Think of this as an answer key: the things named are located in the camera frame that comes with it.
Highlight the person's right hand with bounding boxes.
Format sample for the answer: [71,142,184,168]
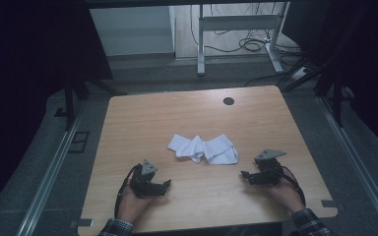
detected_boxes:
[266,177,306,216]

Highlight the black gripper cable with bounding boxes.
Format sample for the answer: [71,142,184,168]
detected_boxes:
[113,164,143,220]
[280,165,307,208]

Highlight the white metal desk frame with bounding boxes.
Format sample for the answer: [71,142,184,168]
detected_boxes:
[196,1,290,78]

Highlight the person's left hand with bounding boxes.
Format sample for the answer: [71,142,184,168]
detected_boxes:
[117,179,156,226]

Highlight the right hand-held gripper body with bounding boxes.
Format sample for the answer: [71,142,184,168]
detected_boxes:
[251,148,287,187]

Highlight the aluminium floor rail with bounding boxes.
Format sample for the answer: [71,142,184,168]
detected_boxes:
[15,99,88,236]
[317,95,378,236]

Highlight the dark curtain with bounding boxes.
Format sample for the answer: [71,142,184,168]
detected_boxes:
[281,0,378,158]

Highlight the white power strip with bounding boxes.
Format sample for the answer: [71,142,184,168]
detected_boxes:
[289,66,310,82]

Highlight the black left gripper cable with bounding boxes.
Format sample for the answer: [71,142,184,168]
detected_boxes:
[113,164,143,220]

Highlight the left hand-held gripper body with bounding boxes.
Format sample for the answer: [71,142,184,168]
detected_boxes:
[129,158,161,199]

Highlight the white cabinet panel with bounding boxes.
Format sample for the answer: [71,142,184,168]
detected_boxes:
[89,5,176,58]

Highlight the black floor socket plate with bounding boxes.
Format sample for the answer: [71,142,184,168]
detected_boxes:
[67,130,91,154]

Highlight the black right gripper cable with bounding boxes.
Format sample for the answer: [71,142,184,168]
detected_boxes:
[280,165,307,208]

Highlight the grey table corner bracket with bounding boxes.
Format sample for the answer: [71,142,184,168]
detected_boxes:
[320,199,347,211]
[69,217,95,229]

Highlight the black metal stand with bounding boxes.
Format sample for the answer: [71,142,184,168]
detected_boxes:
[62,73,127,132]
[280,58,347,128]

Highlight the black floor cables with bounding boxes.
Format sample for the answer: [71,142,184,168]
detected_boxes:
[189,3,304,88]

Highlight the crumpled white cloth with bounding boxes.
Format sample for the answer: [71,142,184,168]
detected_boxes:
[166,133,240,166]

